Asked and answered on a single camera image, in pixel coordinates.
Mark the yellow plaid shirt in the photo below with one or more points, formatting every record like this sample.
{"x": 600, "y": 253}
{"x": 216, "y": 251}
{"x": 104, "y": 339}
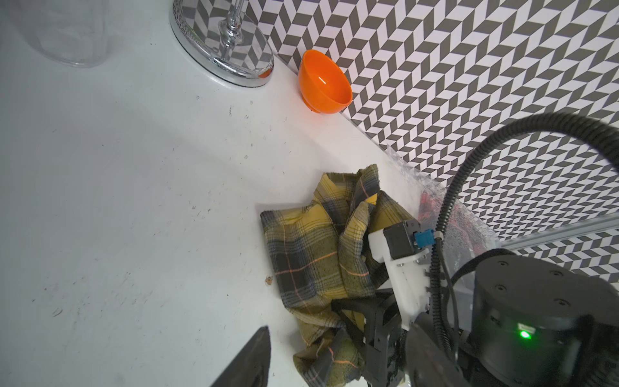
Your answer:
{"x": 320, "y": 253}

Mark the clear glass cup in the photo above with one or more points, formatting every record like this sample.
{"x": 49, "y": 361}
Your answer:
{"x": 69, "y": 32}

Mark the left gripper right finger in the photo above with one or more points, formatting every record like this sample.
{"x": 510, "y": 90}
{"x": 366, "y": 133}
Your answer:
{"x": 426, "y": 364}

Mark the clear plastic vacuum bag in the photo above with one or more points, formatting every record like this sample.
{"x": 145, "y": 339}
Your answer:
{"x": 467, "y": 236}

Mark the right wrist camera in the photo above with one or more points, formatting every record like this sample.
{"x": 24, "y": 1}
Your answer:
{"x": 407, "y": 264}

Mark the orange bowl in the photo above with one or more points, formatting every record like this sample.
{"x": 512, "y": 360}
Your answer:
{"x": 324, "y": 87}

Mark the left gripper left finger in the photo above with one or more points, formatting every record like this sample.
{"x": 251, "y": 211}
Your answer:
{"x": 251, "y": 365}

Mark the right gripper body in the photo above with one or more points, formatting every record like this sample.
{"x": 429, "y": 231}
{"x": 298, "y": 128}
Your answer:
{"x": 374, "y": 325}

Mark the chrome glass holder stand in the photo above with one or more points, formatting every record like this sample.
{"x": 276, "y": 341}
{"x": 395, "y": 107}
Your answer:
{"x": 224, "y": 40}

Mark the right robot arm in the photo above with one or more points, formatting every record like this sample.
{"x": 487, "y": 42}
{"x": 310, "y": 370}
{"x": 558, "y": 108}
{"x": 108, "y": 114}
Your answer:
{"x": 533, "y": 324}

